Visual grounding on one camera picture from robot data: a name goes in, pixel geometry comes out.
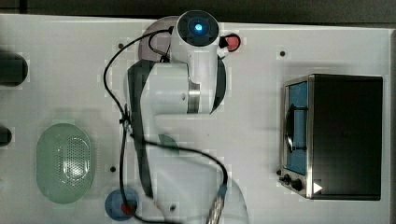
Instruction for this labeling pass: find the black object upper left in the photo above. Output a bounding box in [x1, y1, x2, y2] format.
[0, 52, 28, 87]

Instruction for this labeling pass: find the red strawberry on blue plate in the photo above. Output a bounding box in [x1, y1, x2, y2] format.
[121, 203, 135, 217]

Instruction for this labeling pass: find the red strawberry on table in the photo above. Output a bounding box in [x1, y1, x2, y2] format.
[225, 34, 241, 52]

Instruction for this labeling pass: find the light green strainer basket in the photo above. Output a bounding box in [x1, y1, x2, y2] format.
[35, 123, 94, 204]

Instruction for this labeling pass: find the silver toaster oven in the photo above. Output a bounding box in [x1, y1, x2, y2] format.
[276, 74, 383, 201]

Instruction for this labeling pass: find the grey round plate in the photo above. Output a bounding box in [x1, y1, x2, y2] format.
[138, 16, 177, 62]

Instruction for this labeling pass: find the black object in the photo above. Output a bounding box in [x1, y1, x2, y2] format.
[0, 52, 28, 87]
[0, 126, 12, 147]

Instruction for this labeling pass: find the blue small plate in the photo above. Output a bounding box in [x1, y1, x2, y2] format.
[105, 188, 139, 221]

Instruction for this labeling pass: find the black object lower left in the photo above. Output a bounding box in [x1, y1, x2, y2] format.
[0, 126, 12, 147]

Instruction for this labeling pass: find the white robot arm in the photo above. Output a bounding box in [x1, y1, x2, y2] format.
[127, 10, 249, 224]

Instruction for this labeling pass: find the dark green small bowl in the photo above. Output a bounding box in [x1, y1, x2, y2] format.
[159, 134, 179, 154]

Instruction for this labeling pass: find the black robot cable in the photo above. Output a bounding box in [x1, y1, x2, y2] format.
[103, 26, 229, 224]

